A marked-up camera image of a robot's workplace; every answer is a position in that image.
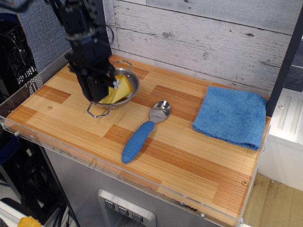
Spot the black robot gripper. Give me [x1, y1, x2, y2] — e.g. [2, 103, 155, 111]
[64, 26, 119, 102]

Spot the yellow cheese wedge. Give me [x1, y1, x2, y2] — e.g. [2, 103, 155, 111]
[99, 75, 133, 104]

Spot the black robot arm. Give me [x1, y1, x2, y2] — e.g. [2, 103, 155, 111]
[49, 0, 119, 103]

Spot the stainless steel pot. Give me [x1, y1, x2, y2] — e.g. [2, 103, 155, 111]
[87, 60, 140, 118]

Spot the stainless steel cabinet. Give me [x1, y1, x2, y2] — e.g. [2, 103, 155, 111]
[45, 149, 217, 227]

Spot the black equipment rack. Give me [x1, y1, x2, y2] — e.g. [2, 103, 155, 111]
[0, 13, 37, 102]

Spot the button control panel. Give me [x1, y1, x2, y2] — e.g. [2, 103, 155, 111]
[98, 189, 157, 227]

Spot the blue folded cloth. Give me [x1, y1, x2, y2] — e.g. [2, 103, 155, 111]
[192, 86, 268, 151]

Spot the yellow tape wrapped object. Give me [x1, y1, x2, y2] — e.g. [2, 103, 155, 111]
[17, 216, 42, 227]

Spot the white ribbed side unit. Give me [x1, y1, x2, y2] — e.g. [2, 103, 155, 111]
[258, 88, 303, 190]

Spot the dark left vertical post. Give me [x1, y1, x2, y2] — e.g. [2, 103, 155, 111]
[94, 0, 111, 59]

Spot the dark vertical post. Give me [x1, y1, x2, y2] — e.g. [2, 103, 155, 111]
[94, 0, 111, 59]
[266, 7, 303, 117]

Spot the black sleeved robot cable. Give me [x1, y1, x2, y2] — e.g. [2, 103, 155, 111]
[105, 23, 116, 45]

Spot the blue handled metal spoon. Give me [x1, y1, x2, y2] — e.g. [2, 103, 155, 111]
[122, 100, 170, 164]

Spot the dark right vertical post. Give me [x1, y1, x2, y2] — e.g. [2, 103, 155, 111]
[266, 7, 303, 117]

